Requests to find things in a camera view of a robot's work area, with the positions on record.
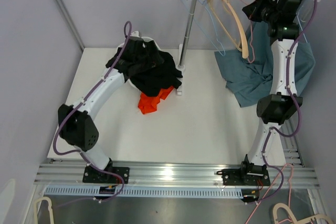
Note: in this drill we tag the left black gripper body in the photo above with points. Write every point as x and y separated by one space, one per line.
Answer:
145 61

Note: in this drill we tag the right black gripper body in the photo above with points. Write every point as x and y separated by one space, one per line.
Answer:
269 12

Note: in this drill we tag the beige wooden hanger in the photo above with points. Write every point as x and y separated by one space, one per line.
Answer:
240 43

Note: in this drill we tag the black t shirt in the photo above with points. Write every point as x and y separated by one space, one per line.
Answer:
164 76

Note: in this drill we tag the orange t shirt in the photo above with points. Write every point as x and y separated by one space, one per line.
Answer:
149 104

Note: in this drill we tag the pink wire hanger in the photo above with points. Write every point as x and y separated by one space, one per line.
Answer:
250 61

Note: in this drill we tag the grey blue t shirt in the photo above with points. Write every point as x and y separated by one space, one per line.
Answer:
251 82

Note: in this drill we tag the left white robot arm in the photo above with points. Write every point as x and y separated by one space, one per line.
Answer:
76 121

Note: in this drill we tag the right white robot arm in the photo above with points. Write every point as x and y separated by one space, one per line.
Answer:
283 100

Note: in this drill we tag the beige hanger on floor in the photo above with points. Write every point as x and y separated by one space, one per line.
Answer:
292 218

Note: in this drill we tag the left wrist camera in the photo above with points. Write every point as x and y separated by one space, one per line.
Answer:
136 34

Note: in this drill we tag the left black mount plate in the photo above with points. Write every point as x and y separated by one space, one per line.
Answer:
93 176

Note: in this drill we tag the black mount plate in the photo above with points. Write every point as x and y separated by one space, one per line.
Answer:
93 176
237 177

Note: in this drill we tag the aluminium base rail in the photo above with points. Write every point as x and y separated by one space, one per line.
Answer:
145 174

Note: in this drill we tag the right black mount plate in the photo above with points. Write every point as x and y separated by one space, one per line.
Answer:
237 177

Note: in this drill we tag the white slotted cable duct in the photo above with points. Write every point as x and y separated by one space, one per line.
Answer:
135 191

